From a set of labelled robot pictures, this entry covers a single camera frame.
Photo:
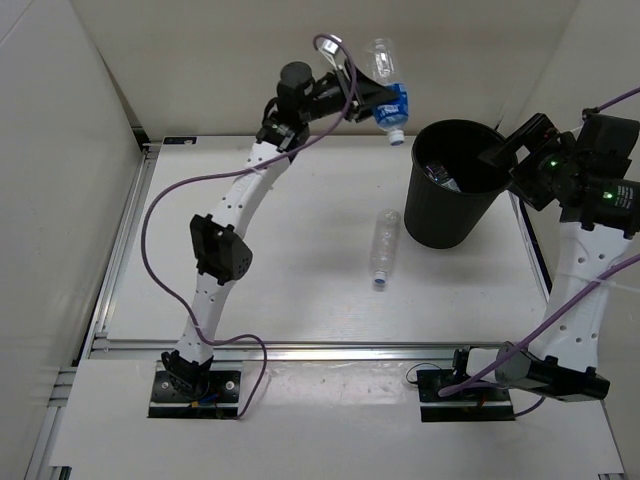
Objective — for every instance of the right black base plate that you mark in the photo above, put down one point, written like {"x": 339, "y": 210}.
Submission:
{"x": 482, "y": 404}

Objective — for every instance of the black plastic waste bin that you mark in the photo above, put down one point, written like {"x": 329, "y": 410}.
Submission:
{"x": 437, "y": 217}

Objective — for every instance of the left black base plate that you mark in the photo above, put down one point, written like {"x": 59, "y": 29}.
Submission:
{"x": 218, "y": 399}

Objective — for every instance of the blue label plastic bottle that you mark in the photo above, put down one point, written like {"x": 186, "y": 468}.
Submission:
{"x": 382, "y": 67}

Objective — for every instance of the orange label plastic bottle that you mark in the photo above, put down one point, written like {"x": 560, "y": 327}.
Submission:
{"x": 437, "y": 172}

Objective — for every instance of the blue sticker label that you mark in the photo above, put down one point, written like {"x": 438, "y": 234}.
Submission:
{"x": 179, "y": 140}

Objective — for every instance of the clear plastic bottle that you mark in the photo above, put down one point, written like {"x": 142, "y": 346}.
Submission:
{"x": 384, "y": 244}

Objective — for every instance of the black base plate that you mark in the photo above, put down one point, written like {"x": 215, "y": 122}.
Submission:
{"x": 218, "y": 399}
{"x": 482, "y": 404}

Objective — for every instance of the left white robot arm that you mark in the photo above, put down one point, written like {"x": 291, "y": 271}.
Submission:
{"x": 222, "y": 256}

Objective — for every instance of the aluminium frame rail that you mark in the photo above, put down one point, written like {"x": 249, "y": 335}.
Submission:
{"x": 105, "y": 349}

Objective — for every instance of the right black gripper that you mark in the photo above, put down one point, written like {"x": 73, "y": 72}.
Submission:
{"x": 532, "y": 134}

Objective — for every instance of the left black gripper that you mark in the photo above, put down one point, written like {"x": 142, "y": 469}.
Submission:
{"x": 367, "y": 94}

